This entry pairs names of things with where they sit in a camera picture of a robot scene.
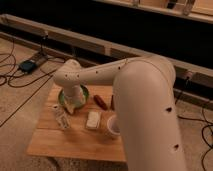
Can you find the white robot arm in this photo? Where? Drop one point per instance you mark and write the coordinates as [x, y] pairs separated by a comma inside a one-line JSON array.
[[145, 107]]

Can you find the black power adapter box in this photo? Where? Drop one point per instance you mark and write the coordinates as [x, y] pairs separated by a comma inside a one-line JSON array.
[[27, 66]]

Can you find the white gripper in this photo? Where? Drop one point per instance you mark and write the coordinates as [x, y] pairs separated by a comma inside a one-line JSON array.
[[73, 98]]

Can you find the green bowl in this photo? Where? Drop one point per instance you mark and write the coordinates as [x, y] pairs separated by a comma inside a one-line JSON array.
[[61, 96]]

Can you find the white sponge block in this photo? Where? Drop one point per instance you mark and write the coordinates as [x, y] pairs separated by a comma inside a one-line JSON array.
[[93, 120]]

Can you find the red sausage toy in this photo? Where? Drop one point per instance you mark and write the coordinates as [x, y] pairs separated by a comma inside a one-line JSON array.
[[99, 101]]

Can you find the wooden table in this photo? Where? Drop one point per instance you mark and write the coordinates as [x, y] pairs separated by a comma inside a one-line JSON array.
[[76, 142]]

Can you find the white paper cup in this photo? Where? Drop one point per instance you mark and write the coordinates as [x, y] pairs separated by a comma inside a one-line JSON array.
[[112, 127]]

